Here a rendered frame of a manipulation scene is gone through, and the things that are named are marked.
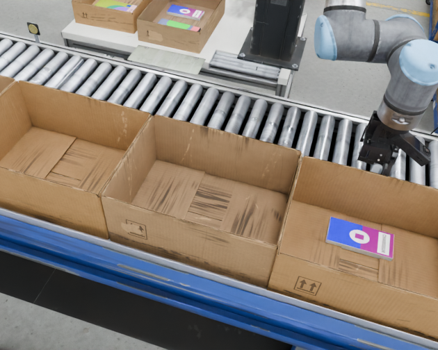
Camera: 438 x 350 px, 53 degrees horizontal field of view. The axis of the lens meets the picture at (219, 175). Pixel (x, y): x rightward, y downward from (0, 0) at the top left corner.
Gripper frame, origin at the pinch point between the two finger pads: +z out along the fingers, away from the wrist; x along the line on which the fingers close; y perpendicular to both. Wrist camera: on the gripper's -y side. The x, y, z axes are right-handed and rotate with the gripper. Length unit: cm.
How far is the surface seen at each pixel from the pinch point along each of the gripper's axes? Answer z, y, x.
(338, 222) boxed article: 7.4, 6.6, 10.2
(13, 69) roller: 24, 135, -34
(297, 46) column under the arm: 22, 33, -91
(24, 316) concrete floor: 98, 111, 28
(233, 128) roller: 23, 45, -32
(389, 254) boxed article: 7.4, -6.4, 15.5
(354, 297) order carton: 0.2, 2.4, 34.1
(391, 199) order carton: -0.5, -3.8, 5.2
